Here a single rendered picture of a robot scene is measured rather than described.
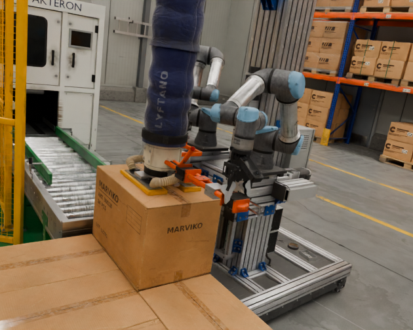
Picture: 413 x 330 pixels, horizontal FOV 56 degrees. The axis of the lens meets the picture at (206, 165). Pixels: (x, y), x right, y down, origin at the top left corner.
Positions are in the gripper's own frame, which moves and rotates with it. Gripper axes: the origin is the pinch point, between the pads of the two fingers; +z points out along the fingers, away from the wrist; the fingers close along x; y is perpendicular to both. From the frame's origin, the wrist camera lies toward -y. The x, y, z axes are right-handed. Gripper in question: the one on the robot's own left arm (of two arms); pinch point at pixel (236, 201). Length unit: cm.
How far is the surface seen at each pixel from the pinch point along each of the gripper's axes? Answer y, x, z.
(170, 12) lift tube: 52, 9, -67
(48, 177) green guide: 174, 28, 47
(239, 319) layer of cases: -3, -9, 53
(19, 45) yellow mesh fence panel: 173, 48, -42
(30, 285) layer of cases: 52, 62, 53
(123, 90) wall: 1004, -373, 75
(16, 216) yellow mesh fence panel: 173, 48, 75
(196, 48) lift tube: 50, -5, -54
